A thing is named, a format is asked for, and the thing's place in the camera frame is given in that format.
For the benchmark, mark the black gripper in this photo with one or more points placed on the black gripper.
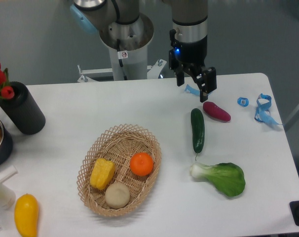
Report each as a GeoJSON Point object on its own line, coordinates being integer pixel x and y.
{"type": "Point", "coordinates": [188, 57]}

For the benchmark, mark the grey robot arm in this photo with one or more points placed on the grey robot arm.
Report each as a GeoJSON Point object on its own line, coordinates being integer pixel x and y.
{"type": "Point", "coordinates": [189, 17]}

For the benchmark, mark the woven wicker basket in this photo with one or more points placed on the woven wicker basket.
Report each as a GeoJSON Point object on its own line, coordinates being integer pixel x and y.
{"type": "Point", "coordinates": [119, 144]}

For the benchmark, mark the yellow bell pepper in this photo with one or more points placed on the yellow bell pepper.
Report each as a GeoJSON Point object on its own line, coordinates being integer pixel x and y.
{"type": "Point", "coordinates": [102, 173]}

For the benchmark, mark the light blue strip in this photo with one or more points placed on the light blue strip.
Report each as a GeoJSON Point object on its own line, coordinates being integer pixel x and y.
{"type": "Point", "coordinates": [191, 90]}

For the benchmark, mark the purple sweet potato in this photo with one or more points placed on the purple sweet potato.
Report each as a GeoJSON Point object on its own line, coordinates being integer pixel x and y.
{"type": "Point", "coordinates": [216, 112]}

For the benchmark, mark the dark green cucumber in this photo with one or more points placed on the dark green cucumber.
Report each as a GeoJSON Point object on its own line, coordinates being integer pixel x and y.
{"type": "Point", "coordinates": [198, 130]}

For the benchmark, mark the orange tangerine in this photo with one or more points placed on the orange tangerine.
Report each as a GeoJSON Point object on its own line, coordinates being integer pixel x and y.
{"type": "Point", "coordinates": [141, 164]}

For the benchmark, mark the green bok choy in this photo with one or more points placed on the green bok choy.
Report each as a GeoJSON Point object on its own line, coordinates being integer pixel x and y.
{"type": "Point", "coordinates": [227, 178]}

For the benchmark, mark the beige round bun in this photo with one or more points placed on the beige round bun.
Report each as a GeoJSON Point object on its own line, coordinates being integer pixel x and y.
{"type": "Point", "coordinates": [117, 195]}

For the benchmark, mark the black cylindrical vase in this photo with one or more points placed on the black cylindrical vase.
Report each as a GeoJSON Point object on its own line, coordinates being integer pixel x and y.
{"type": "Point", "coordinates": [23, 110]}

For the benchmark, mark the white small block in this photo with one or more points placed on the white small block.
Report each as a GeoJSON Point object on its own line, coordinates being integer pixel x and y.
{"type": "Point", "coordinates": [7, 173]}

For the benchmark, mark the yellow mango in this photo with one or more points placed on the yellow mango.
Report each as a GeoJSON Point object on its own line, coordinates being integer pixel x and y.
{"type": "Point", "coordinates": [26, 215]}

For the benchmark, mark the white plastic bottle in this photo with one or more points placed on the white plastic bottle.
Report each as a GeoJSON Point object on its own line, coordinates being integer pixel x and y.
{"type": "Point", "coordinates": [7, 197]}

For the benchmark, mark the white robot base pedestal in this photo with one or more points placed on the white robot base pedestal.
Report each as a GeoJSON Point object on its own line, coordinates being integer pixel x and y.
{"type": "Point", "coordinates": [128, 50]}

